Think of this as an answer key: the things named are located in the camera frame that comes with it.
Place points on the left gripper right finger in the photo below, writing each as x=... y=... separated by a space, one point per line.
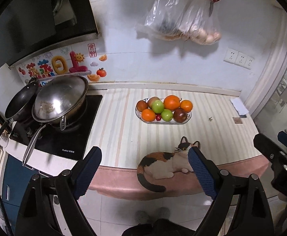
x=206 y=172

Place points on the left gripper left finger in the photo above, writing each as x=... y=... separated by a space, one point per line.
x=84 y=171

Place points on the dark red apple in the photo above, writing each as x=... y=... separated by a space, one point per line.
x=179 y=115

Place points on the small green apple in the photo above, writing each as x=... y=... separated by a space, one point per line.
x=166 y=115

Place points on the red cherry tomato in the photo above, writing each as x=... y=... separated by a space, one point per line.
x=158 y=117

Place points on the large orange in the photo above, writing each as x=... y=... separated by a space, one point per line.
x=171 y=102

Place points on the large green apple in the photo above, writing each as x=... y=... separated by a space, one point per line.
x=157 y=106

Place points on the small brown round fruit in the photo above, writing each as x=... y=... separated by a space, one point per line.
x=141 y=105

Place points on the brown pear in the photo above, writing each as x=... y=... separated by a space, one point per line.
x=152 y=100

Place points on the black induction cooktop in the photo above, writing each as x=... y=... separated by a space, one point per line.
x=71 y=142

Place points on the small brown card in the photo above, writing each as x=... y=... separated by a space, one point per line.
x=237 y=120

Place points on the white folded cloth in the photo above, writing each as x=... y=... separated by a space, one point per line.
x=239 y=107

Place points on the striped table mat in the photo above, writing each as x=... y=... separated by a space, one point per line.
x=125 y=139

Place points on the calico cat shaped mat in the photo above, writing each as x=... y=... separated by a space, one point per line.
x=163 y=165

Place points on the grey slippers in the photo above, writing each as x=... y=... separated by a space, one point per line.
x=142 y=217

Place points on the black frying pan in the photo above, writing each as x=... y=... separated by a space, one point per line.
x=19 y=107

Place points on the plastic bag with eggs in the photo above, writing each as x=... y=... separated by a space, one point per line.
x=200 y=23

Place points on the left clear plastic bag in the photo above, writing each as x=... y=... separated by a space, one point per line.
x=164 y=19

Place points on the black range hood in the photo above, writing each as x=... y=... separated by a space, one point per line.
x=28 y=27

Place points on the steel wok with handle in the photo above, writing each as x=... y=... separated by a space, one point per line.
x=59 y=121

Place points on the right white wall socket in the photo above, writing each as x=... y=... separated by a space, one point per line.
x=249 y=62

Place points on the white wall socket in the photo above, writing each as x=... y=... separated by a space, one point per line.
x=241 y=59
x=231 y=55
x=249 y=62

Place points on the middle white wall socket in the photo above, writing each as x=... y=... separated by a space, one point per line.
x=241 y=59

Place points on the left white wall socket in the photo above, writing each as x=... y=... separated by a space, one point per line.
x=231 y=55

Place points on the colourful wall sticker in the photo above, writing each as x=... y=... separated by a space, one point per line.
x=84 y=59

